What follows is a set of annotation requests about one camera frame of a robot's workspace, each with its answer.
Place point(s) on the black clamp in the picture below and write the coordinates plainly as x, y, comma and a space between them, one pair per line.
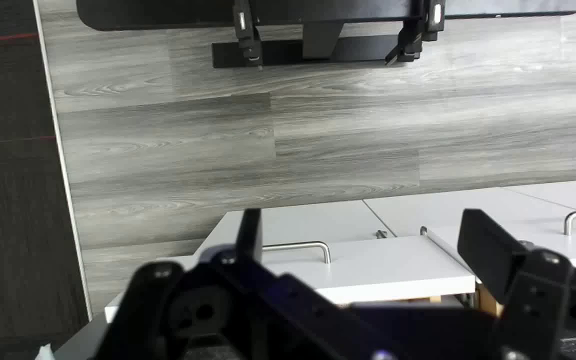
246, 33
422, 25

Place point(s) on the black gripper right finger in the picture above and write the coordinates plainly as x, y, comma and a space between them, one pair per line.
496, 256

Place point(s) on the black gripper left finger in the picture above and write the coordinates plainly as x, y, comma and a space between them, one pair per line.
249, 245

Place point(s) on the black clamp left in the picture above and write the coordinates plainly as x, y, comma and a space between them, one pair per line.
246, 33

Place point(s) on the black clamp right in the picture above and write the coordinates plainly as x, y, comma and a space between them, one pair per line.
422, 25

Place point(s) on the silver right drawer handle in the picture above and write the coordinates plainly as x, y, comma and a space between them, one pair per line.
304, 245

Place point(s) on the black metal stand base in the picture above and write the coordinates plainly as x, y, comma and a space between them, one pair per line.
301, 31

